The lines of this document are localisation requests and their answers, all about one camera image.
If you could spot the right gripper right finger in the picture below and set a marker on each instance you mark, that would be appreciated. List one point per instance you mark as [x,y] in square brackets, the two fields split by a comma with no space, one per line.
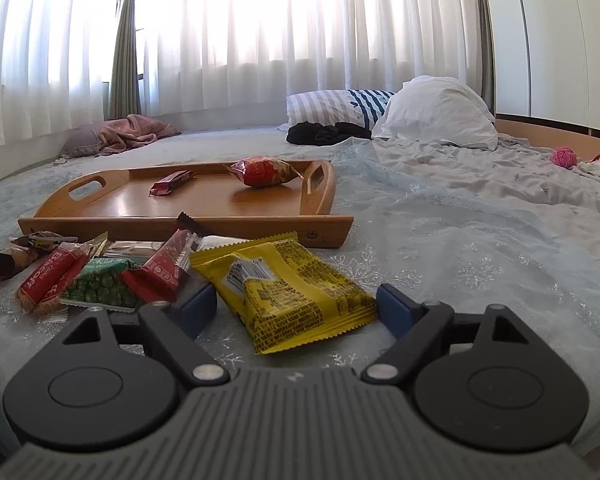
[418,329]

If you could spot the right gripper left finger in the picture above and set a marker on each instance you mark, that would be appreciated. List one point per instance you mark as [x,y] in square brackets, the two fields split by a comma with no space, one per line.
[170,335]

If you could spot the gold tea sachet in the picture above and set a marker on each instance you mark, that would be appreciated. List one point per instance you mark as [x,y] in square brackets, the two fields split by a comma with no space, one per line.
[42,241]

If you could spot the red Biscoff biscuit packet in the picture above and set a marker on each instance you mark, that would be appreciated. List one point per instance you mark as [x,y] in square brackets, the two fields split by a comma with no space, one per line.
[48,273]

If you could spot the red wafer bar wrapper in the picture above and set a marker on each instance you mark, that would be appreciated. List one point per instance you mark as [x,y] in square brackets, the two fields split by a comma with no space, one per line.
[159,278]

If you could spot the green peas snack packet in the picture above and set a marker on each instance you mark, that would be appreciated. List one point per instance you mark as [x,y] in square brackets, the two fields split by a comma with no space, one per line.
[100,284]

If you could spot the yellow snack bag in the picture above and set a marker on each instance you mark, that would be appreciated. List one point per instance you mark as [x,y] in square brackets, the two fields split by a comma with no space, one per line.
[284,295]

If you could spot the red chocolate bar wrapper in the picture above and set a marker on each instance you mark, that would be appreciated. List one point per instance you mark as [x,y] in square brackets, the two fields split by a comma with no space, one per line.
[170,183]

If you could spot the red puffy snack bag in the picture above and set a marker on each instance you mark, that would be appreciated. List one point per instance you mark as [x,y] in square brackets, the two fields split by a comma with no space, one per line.
[262,171]

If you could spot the brown almond chocolate packet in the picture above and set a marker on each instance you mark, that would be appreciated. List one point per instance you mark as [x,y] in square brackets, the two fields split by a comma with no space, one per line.
[23,259]

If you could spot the white cake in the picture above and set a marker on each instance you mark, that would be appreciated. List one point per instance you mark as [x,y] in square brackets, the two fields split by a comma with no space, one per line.
[215,241]

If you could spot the clear nougat cracker packet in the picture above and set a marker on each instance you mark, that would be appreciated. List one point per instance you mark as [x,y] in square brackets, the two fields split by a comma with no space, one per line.
[134,250]

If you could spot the light blue lace cloth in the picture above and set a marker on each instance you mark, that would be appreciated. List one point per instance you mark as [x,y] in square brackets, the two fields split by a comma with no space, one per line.
[451,245]

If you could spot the wooden serving tray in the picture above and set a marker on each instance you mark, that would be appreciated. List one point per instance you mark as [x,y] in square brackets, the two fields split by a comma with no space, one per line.
[118,202]

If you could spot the mauve pillow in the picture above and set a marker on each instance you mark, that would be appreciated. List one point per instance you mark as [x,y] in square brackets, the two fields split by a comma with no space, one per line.
[83,141]

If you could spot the pink blanket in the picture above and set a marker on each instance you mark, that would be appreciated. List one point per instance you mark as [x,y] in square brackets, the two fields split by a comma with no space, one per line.
[134,131]

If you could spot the grey bed sheet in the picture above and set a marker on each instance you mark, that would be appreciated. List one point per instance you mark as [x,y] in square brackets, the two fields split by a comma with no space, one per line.
[515,176]

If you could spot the grey green drape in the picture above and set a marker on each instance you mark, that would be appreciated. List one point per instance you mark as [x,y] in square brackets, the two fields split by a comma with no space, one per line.
[124,97]

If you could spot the black clothing pile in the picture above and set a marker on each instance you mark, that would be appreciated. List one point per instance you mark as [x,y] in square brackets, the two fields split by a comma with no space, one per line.
[312,133]

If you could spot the pink yarn ball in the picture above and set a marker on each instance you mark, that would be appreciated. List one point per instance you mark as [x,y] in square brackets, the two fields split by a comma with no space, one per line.
[564,157]

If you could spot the navy striped pillow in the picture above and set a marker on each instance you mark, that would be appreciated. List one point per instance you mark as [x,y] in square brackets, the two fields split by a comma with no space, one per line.
[368,105]

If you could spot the striped grey white pillow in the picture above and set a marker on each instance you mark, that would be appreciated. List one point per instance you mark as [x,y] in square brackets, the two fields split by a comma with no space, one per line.
[324,107]

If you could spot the white sheer curtain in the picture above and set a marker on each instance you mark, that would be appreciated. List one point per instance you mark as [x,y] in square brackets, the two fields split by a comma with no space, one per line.
[56,55]

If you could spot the wooden bed frame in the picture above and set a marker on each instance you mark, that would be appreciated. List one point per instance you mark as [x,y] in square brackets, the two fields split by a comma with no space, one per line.
[545,133]

